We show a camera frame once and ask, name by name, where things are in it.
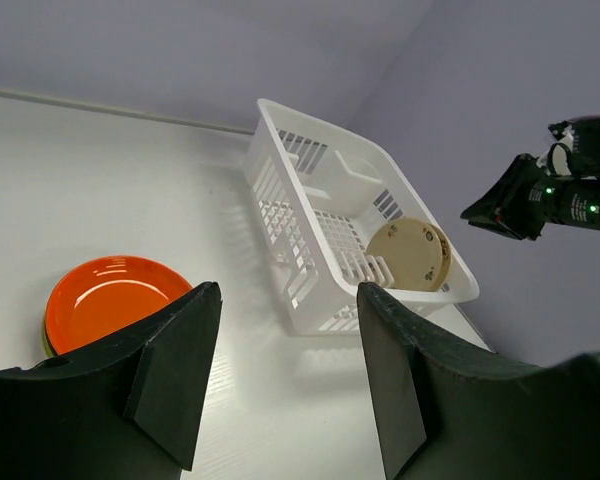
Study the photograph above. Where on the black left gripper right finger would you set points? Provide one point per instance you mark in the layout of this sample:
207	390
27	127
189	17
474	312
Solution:
447	409

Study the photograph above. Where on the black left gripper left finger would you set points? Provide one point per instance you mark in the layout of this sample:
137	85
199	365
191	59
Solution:
127	406

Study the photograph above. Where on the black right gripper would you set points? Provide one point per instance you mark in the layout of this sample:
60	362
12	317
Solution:
518	205

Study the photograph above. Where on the lime green plate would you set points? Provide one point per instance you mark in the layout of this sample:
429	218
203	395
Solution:
45	341

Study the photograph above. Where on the orange plate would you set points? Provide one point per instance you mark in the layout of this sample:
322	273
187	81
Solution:
106	294

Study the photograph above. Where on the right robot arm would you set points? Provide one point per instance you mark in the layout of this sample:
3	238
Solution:
561	186

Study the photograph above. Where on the white plastic dish rack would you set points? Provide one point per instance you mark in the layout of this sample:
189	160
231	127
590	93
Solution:
322	193

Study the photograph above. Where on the beige plate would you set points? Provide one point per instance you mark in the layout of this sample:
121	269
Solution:
446	258
411	251

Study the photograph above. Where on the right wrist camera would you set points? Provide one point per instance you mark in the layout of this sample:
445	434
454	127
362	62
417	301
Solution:
560	153

